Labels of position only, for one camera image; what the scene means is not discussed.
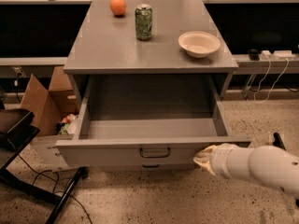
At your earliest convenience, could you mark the orange fruit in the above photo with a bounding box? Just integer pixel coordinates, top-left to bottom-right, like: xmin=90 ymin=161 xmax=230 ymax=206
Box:
xmin=110 ymin=0 xmax=126 ymax=16

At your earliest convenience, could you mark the brown cardboard box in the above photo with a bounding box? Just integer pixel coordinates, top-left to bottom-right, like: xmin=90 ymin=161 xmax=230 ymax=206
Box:
xmin=21 ymin=66 xmax=79 ymax=172

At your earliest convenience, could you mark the black cart stand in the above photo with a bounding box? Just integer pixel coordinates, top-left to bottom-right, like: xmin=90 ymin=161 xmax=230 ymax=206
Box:
xmin=0 ymin=108 xmax=89 ymax=224

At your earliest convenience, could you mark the grey drawer cabinet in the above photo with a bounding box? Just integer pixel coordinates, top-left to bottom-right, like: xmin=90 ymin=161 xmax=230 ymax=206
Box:
xmin=63 ymin=0 xmax=239 ymax=173

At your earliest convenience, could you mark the black power adapter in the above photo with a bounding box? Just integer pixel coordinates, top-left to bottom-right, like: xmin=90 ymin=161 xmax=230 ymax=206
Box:
xmin=248 ymin=49 xmax=260 ymax=61

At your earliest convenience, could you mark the green soda can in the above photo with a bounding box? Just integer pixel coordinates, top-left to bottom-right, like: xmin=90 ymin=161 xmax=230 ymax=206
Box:
xmin=135 ymin=4 xmax=152 ymax=40

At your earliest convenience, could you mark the grey drawer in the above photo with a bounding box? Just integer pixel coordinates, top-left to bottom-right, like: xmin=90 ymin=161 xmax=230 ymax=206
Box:
xmin=99 ymin=162 xmax=204 ymax=173
xmin=57 ymin=74 xmax=249 ymax=167

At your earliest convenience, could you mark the grey top drawer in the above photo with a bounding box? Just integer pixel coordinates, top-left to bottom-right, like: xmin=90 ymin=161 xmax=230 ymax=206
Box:
xmin=57 ymin=74 xmax=249 ymax=167

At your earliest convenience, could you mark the white cable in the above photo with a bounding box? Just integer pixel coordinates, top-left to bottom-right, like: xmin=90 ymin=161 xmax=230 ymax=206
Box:
xmin=252 ymin=58 xmax=291 ymax=105

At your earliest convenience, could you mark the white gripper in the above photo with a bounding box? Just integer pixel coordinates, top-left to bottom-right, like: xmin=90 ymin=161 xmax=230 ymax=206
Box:
xmin=193 ymin=145 xmax=253 ymax=181

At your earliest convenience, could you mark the white power strip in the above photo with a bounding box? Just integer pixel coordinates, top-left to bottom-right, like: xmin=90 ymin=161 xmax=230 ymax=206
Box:
xmin=261 ymin=50 xmax=296 ymax=60

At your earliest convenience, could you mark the white paper bowl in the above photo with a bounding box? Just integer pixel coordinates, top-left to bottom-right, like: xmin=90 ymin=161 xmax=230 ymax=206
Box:
xmin=178 ymin=31 xmax=221 ymax=58

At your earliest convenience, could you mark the black floor cable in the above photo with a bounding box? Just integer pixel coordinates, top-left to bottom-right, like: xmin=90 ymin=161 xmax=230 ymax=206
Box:
xmin=17 ymin=152 xmax=94 ymax=224

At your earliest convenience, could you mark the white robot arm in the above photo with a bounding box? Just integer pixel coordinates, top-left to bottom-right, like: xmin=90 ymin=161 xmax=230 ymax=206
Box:
xmin=193 ymin=143 xmax=299 ymax=199

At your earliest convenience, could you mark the grey middle drawer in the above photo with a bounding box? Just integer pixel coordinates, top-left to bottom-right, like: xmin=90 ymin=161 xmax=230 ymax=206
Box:
xmin=99 ymin=162 xmax=204 ymax=173

